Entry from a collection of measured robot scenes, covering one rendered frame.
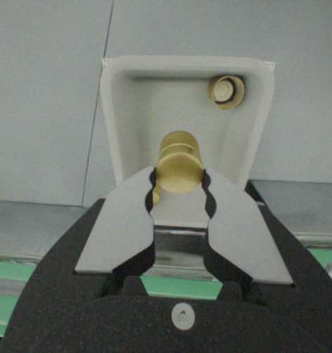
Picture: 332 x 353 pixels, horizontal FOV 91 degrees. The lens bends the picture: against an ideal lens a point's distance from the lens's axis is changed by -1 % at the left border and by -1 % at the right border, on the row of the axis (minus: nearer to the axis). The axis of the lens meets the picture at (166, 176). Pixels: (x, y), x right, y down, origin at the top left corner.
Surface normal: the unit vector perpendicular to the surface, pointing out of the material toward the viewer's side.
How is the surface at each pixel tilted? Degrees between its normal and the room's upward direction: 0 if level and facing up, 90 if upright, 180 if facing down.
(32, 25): 0
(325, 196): 90
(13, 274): 90
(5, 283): 90
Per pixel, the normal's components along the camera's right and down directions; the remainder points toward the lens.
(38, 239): 0.01, -0.84
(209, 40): -0.07, 0.54
